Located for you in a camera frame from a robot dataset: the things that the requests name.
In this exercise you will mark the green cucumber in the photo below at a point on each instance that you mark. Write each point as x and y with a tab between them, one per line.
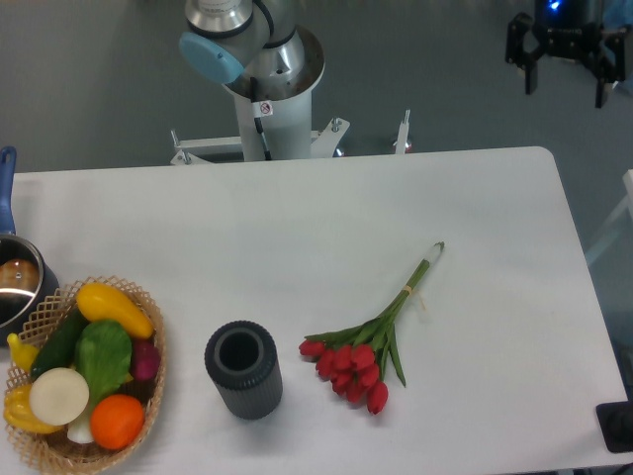
59	348

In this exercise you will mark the white round onion slice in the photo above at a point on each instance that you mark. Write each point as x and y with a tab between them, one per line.
59	396

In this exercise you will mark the dark grey ribbed vase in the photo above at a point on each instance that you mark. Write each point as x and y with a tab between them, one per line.
241	359

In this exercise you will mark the orange fruit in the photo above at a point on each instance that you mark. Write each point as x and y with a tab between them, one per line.
116	421

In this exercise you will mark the blue handled saucepan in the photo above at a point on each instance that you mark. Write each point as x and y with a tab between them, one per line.
25	277

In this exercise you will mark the white frame at right edge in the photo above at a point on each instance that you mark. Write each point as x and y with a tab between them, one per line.
613	226

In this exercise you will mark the yellow bell pepper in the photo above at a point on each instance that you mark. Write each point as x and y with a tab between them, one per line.
18	412

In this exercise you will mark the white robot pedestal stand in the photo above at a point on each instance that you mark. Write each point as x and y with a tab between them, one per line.
268	130

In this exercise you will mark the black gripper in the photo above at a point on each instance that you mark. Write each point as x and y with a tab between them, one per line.
569	29

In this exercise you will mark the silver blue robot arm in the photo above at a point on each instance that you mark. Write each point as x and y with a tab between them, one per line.
226	37

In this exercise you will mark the yellow squash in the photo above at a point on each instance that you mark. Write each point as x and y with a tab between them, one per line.
99	301

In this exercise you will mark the red tulip bouquet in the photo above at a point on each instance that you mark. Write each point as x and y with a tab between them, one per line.
354	360

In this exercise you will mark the black device at table edge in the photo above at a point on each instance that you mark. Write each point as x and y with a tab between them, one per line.
615	421

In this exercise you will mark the green lettuce leaf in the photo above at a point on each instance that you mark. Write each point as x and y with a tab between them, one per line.
102	357

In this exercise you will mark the purple red onion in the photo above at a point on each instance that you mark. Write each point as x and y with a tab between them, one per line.
145	360

